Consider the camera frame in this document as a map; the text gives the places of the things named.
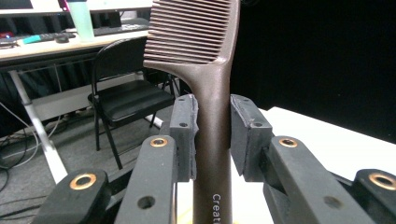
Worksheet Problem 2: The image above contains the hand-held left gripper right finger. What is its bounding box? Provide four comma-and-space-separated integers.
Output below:
230, 93, 375, 224

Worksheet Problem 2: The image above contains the bundle of floor cables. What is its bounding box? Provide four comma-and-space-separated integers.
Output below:
0, 101, 62, 218

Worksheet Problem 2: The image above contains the white desk with clutter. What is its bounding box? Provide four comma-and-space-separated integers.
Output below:
0, 0, 164, 185

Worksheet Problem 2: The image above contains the black folding chair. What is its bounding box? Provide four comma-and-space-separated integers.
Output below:
88, 36, 179, 171

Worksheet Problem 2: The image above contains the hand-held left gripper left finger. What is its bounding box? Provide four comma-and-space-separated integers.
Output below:
114, 93, 200, 224

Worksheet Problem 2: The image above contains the teal pen-shaped item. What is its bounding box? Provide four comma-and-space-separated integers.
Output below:
21, 35, 42, 45

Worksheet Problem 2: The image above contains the black keyboard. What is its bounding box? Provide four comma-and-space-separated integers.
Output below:
40, 18, 151, 41

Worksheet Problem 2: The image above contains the pale green bottle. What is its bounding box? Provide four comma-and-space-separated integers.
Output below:
66, 0, 96, 43

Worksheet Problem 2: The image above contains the dark brown comb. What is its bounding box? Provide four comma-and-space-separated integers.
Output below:
143, 0, 241, 224

